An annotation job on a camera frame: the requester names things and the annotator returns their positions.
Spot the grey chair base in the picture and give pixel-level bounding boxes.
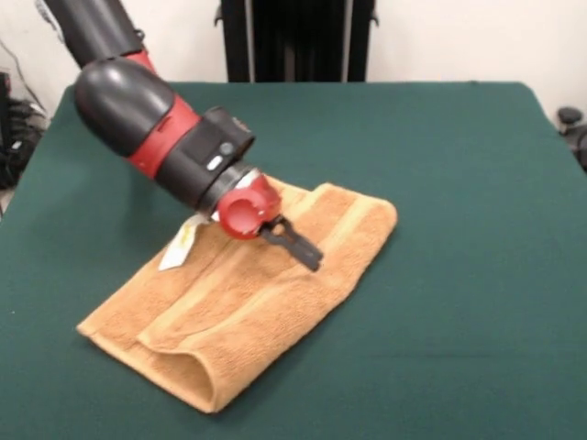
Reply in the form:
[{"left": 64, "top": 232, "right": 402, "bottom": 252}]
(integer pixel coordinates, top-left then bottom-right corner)
[{"left": 557, "top": 106, "right": 587, "bottom": 173}]

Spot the dark green table cloth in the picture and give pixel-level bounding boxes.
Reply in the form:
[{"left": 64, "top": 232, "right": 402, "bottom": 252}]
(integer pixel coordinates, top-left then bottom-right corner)
[{"left": 0, "top": 81, "right": 587, "bottom": 440}]

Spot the tan terry towel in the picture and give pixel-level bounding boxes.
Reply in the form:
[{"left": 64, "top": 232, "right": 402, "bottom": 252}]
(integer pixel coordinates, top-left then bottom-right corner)
[{"left": 76, "top": 179, "right": 399, "bottom": 401}]

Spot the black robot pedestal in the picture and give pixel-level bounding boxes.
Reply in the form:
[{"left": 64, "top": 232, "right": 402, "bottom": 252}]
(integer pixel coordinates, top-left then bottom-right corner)
[{"left": 215, "top": 0, "right": 382, "bottom": 84}]

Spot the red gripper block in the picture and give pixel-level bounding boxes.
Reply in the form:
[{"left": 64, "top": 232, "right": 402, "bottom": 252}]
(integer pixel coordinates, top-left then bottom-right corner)
[{"left": 217, "top": 176, "right": 325, "bottom": 272}]

